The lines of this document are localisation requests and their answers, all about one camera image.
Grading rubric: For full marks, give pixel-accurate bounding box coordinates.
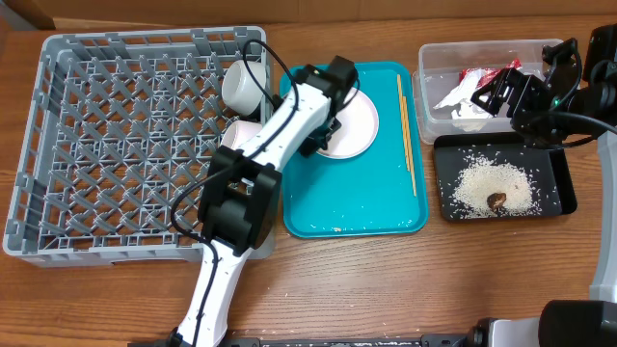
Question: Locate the teal serving tray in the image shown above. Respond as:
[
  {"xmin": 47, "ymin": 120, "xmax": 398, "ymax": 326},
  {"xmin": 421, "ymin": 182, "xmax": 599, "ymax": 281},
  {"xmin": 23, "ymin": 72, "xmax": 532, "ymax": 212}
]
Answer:
[{"xmin": 282, "ymin": 62, "xmax": 429, "ymax": 238}]

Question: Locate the grey plastic dish rack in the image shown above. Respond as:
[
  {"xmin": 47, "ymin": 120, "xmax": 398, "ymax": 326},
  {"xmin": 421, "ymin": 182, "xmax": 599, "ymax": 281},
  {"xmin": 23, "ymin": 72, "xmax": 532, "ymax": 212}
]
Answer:
[{"xmin": 2, "ymin": 26, "xmax": 270, "ymax": 267}]

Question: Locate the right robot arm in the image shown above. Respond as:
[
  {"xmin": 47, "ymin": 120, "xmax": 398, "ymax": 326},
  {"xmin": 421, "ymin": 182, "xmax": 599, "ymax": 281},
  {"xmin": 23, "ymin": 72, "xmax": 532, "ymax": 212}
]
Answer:
[{"xmin": 463, "ymin": 24, "xmax": 616, "ymax": 346}]

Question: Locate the small white pink plate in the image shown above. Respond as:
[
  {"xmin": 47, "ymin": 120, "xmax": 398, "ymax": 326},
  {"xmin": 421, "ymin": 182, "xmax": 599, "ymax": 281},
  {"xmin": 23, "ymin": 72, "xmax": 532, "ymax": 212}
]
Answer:
[{"xmin": 220, "ymin": 120, "xmax": 262, "ymax": 149}]

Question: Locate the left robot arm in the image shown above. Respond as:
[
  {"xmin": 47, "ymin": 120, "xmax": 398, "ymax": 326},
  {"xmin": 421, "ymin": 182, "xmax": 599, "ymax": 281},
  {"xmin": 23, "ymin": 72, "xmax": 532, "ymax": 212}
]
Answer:
[{"xmin": 169, "ymin": 56, "xmax": 359, "ymax": 346}]

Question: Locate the wooden chopstick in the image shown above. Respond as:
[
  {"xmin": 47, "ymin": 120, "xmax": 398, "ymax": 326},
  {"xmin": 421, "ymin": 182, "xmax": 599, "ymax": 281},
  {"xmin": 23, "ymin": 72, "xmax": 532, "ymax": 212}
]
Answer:
[
  {"xmin": 402, "ymin": 96, "xmax": 417, "ymax": 197},
  {"xmin": 396, "ymin": 74, "xmax": 411, "ymax": 172}
]

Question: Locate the grey bowl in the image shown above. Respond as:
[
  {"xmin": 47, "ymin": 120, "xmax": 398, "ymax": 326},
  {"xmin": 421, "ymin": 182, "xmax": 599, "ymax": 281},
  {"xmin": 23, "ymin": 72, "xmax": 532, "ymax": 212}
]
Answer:
[{"xmin": 222, "ymin": 60, "xmax": 267, "ymax": 116}]

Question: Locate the black tray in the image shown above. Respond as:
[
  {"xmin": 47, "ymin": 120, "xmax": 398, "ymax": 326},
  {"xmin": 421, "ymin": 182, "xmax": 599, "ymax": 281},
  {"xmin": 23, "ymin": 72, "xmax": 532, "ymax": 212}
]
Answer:
[{"xmin": 433, "ymin": 132, "xmax": 577, "ymax": 222}]

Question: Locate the large white plate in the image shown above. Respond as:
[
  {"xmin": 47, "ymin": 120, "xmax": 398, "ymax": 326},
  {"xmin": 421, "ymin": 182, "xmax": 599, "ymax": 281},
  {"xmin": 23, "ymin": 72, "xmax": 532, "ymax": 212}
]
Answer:
[{"xmin": 318, "ymin": 88, "xmax": 379, "ymax": 159}]

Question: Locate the white red wrapper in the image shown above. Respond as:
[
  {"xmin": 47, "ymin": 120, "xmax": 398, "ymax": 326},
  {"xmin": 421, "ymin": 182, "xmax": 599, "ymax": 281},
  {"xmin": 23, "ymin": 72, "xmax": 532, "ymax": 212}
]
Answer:
[{"xmin": 433, "ymin": 59, "xmax": 522, "ymax": 132}]

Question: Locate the white rice pile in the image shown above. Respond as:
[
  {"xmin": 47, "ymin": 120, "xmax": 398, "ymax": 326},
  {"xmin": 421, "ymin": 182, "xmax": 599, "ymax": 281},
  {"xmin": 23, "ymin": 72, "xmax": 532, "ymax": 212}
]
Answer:
[{"xmin": 442, "ymin": 151, "xmax": 561, "ymax": 220}]

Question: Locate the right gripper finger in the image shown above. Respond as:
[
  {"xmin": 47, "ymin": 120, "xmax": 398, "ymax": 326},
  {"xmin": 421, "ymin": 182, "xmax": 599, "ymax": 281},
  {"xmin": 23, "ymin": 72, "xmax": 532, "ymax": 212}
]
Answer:
[
  {"xmin": 471, "ymin": 92, "xmax": 501, "ymax": 119},
  {"xmin": 476, "ymin": 69, "xmax": 512, "ymax": 96}
]

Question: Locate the clear plastic bin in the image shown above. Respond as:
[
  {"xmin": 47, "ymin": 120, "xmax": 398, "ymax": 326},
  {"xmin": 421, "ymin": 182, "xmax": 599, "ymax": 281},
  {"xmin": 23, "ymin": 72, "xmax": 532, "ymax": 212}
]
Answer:
[{"xmin": 413, "ymin": 39, "xmax": 561, "ymax": 145}]

